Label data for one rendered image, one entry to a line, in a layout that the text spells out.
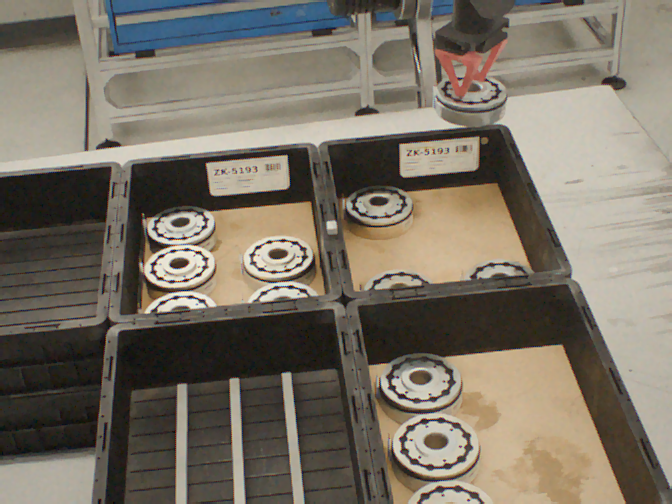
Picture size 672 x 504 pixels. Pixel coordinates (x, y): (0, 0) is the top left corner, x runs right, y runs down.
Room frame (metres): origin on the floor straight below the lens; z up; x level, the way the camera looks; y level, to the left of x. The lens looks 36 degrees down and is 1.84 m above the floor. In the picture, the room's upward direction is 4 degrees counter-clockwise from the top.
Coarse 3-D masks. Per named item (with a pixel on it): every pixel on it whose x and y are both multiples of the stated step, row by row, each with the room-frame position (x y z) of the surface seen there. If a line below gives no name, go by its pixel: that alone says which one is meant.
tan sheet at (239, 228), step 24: (216, 216) 1.51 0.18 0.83; (240, 216) 1.50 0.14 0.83; (264, 216) 1.50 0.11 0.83; (288, 216) 1.49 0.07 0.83; (312, 216) 1.49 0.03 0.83; (240, 240) 1.44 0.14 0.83; (312, 240) 1.42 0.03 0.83; (144, 264) 1.39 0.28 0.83; (216, 264) 1.38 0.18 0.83; (144, 288) 1.33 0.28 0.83; (216, 288) 1.32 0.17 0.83; (240, 288) 1.32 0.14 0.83; (312, 288) 1.30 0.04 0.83; (144, 312) 1.27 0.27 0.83
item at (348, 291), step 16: (448, 128) 1.56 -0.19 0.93; (464, 128) 1.56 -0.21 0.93; (480, 128) 1.55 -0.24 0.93; (496, 128) 1.55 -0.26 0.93; (320, 144) 1.54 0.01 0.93; (336, 144) 1.53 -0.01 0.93; (352, 144) 1.54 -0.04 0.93; (512, 144) 1.50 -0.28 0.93; (320, 160) 1.49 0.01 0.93; (528, 176) 1.41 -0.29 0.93; (528, 192) 1.37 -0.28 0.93; (336, 208) 1.36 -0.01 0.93; (544, 208) 1.32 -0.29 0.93; (336, 224) 1.32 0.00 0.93; (544, 224) 1.28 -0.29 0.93; (336, 240) 1.28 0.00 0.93; (336, 256) 1.25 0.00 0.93; (560, 256) 1.21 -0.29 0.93; (544, 272) 1.18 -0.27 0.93; (560, 272) 1.18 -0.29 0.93; (352, 288) 1.17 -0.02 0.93; (384, 288) 1.17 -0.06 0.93; (400, 288) 1.16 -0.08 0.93; (416, 288) 1.16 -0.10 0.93; (432, 288) 1.16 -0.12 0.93; (448, 288) 1.16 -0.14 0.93
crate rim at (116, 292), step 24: (288, 144) 1.54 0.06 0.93; (312, 144) 1.54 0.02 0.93; (312, 168) 1.47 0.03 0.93; (120, 192) 1.44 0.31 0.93; (120, 216) 1.37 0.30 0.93; (120, 240) 1.32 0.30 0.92; (120, 264) 1.26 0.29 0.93; (336, 264) 1.22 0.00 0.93; (120, 288) 1.20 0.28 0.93; (336, 288) 1.17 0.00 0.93; (120, 312) 1.15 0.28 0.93; (168, 312) 1.15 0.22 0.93; (192, 312) 1.14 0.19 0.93; (216, 312) 1.14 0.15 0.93
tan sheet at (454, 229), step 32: (416, 192) 1.54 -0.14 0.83; (448, 192) 1.53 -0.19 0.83; (480, 192) 1.52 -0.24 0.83; (416, 224) 1.45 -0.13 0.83; (448, 224) 1.44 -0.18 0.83; (480, 224) 1.44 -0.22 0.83; (512, 224) 1.43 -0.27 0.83; (352, 256) 1.38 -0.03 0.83; (384, 256) 1.37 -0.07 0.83; (416, 256) 1.37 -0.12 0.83; (448, 256) 1.36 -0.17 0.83; (480, 256) 1.36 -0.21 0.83; (512, 256) 1.35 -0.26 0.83
